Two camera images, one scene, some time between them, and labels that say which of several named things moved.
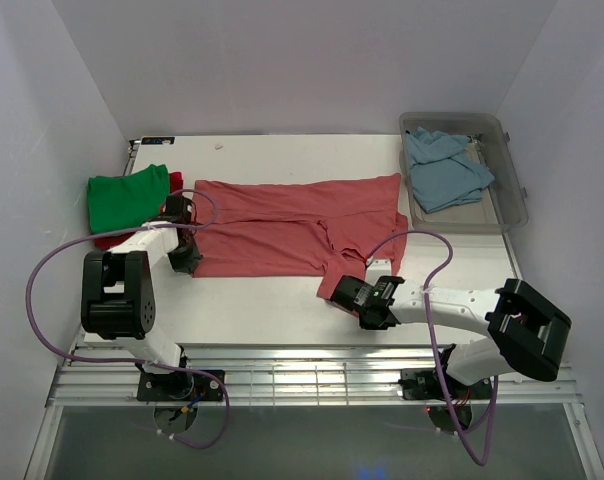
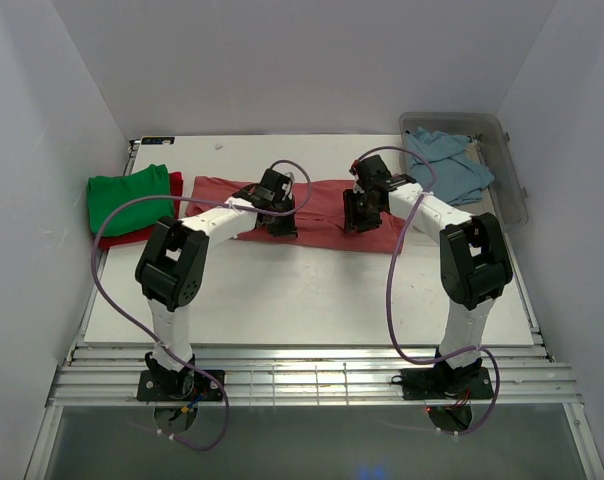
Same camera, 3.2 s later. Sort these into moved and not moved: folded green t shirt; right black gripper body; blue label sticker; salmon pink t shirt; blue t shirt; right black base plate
Moved: salmon pink t shirt; right black gripper body
Not moved: folded green t shirt; blue t shirt; blue label sticker; right black base plate
